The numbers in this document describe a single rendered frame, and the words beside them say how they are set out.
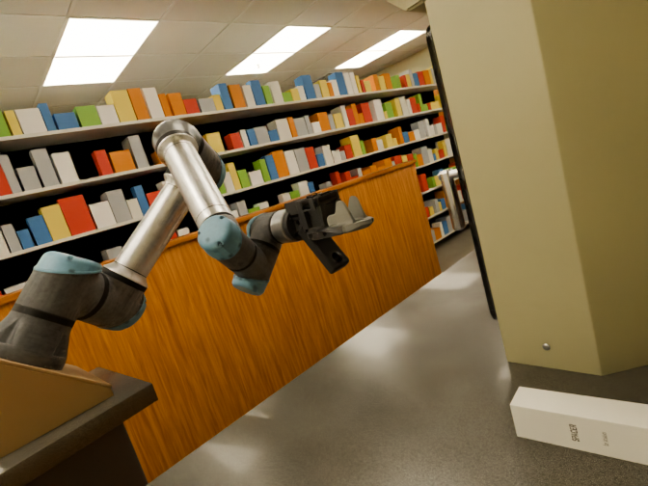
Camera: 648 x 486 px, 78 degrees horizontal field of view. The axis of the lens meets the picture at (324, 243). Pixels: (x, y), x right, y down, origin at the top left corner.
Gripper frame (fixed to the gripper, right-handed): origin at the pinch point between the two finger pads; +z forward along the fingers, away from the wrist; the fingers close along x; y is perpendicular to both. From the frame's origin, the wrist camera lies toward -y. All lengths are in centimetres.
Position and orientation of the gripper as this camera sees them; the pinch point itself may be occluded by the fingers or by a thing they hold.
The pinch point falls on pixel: (367, 224)
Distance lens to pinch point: 72.3
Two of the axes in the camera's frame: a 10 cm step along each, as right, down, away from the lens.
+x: 7.0, -3.3, 6.4
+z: 6.6, -0.7, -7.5
